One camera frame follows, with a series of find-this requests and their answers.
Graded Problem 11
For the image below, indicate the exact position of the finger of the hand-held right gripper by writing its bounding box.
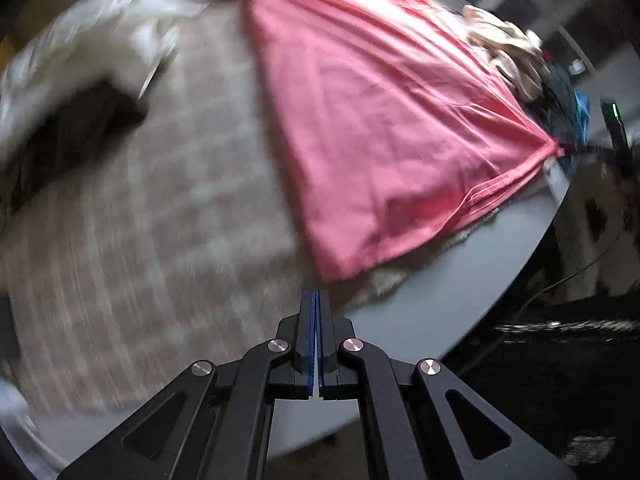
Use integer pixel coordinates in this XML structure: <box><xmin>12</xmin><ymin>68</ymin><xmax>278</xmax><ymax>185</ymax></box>
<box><xmin>562</xmin><ymin>142</ymin><xmax>612</xmax><ymax>161</ymax></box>

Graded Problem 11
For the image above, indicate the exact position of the thin black cable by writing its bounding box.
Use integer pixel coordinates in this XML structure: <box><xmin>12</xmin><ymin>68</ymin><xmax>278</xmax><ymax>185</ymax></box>
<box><xmin>492</xmin><ymin>237</ymin><xmax>626</xmax><ymax>346</ymax></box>

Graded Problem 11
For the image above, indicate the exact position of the plaid rug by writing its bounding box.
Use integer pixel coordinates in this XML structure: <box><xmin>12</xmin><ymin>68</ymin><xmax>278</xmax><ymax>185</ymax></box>
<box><xmin>0</xmin><ymin>0</ymin><xmax>501</xmax><ymax>416</ymax></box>

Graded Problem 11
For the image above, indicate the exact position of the dark grey garment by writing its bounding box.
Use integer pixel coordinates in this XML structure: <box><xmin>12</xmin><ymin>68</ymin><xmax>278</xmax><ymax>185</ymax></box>
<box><xmin>537</xmin><ymin>62</ymin><xmax>583</xmax><ymax>146</ymax></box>

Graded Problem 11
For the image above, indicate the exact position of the beige knit sweater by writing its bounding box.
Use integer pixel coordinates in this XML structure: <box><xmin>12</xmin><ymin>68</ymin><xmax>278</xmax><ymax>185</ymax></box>
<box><xmin>462</xmin><ymin>4</ymin><xmax>546</xmax><ymax>103</ymax></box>

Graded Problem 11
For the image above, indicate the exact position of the blue fabric item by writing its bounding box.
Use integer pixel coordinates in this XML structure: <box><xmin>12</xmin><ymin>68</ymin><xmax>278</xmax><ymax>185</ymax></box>
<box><xmin>572</xmin><ymin>91</ymin><xmax>593</xmax><ymax>148</ymax></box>

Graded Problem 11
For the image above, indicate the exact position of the white cloth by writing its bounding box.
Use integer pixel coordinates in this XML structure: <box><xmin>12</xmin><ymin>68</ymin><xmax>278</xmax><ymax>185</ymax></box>
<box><xmin>0</xmin><ymin>0</ymin><xmax>208</xmax><ymax>151</ymax></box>

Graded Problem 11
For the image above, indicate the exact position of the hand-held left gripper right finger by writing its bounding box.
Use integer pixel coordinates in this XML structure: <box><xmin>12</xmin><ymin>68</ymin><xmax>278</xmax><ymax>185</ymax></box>
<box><xmin>316</xmin><ymin>287</ymin><xmax>581</xmax><ymax>480</ymax></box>

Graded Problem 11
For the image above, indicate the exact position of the pink shirt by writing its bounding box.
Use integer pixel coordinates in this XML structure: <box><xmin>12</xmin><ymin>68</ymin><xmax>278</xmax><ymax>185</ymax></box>
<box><xmin>217</xmin><ymin>0</ymin><xmax>566</xmax><ymax>283</ymax></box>

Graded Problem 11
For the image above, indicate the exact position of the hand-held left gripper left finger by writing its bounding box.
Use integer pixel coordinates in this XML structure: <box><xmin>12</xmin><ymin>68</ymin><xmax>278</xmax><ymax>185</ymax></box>
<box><xmin>57</xmin><ymin>287</ymin><xmax>317</xmax><ymax>480</ymax></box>

